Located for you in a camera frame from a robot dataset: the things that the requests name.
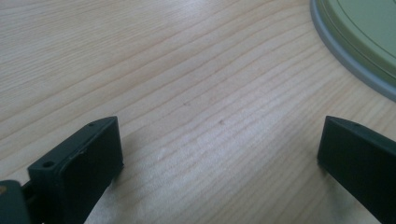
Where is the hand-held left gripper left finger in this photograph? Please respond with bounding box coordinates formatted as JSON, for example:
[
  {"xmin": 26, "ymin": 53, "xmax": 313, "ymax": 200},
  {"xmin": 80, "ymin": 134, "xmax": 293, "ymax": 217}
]
[{"xmin": 27, "ymin": 116, "xmax": 124, "ymax": 224}]

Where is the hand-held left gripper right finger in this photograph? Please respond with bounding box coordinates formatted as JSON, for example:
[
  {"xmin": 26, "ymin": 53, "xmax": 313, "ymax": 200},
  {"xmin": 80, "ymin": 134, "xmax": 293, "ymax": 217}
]
[{"xmin": 317, "ymin": 115, "xmax": 396, "ymax": 224}]

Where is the green round plate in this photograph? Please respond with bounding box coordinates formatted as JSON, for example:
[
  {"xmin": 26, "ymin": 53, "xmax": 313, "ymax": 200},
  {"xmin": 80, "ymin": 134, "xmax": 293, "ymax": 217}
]
[{"xmin": 309, "ymin": 0, "xmax": 396, "ymax": 103}]

